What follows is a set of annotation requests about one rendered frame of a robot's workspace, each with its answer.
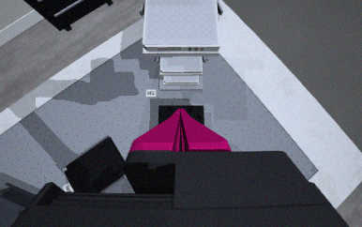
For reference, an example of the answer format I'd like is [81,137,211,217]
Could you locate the grey perforated base plate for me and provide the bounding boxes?
[0,38,319,195]

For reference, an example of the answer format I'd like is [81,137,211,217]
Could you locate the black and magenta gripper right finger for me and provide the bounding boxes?
[180,109,232,152]

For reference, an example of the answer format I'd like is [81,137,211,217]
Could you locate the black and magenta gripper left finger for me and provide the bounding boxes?
[129,109,180,152]

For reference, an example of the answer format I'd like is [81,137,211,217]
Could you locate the white multi-well plate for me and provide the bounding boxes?
[143,0,220,56]
[160,56,203,76]
[164,76,199,85]

